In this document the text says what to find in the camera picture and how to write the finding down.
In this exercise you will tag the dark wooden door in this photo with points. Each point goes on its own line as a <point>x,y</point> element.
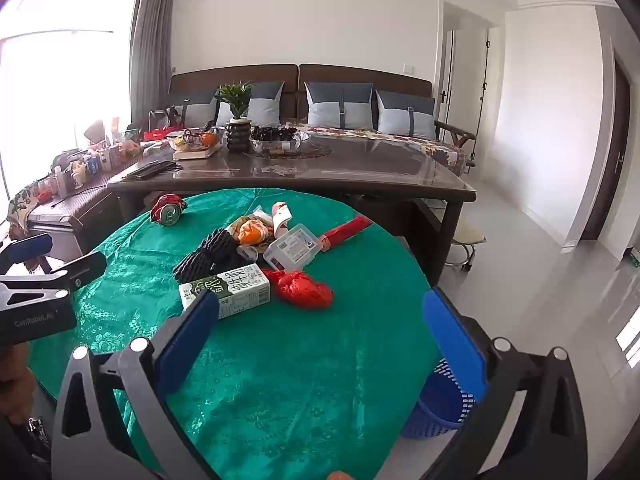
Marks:
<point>607,160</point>

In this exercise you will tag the clear plastic box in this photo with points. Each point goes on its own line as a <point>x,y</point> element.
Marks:
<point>292,250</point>

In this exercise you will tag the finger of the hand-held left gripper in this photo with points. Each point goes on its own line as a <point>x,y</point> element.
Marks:
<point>27,250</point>
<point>65,272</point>

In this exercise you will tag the red plastic bag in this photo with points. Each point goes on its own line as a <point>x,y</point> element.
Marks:
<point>300,290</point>

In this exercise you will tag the row of small bottles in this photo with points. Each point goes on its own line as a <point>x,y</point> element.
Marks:
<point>85,165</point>

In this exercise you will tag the glass bowl of dark fruit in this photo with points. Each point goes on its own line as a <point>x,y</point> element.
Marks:
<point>277,139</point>

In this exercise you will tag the potted green plant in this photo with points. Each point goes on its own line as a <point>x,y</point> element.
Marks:
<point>237,132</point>

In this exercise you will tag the grey curtain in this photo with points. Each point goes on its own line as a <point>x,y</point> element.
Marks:
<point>150,35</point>

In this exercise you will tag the white red wrapper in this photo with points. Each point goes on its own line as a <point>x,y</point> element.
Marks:
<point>281,212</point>

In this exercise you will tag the green tablecloth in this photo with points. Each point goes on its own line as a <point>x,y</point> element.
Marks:
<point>300,360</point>

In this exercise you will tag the red snack wrapper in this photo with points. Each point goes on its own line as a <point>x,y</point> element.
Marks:
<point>345,234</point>

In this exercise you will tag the blue plastic basket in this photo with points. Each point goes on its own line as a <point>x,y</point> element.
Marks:
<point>435,410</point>

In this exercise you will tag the brown side cabinet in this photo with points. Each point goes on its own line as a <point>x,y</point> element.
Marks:
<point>85,215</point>

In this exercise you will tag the dark wooden table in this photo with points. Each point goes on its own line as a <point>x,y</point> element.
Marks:
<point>350,170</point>

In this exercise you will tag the grey blue pillow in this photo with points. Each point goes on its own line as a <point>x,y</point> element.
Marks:
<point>197,105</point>
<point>265,105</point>
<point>405,112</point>
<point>340,105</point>

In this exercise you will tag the orange snack packet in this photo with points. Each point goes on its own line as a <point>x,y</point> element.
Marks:
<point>250,234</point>

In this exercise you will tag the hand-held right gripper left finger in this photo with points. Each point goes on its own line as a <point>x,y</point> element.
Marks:
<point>187,340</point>

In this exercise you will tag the floral sofa cover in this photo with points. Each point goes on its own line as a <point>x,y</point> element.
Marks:
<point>450,152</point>

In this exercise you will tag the crushed red can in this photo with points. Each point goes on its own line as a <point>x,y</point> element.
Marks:
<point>167,210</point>

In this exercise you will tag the green white milk carton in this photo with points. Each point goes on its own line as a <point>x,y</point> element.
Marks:
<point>240,290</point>

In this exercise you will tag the white door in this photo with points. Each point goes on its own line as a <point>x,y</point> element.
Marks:
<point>494,85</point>

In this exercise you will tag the brown wooden sofa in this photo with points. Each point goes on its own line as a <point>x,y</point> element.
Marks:
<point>350,74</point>

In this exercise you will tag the fruit tray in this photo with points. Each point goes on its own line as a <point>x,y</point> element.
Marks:
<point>195,146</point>

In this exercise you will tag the small round stool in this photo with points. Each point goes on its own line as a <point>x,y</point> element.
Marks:
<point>467,235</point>

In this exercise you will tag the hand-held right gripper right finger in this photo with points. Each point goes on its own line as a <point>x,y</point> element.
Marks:
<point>455,342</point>

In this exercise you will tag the black remote control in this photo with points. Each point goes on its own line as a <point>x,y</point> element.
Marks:
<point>147,169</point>

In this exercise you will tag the red box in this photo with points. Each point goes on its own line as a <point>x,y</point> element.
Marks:
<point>159,134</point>

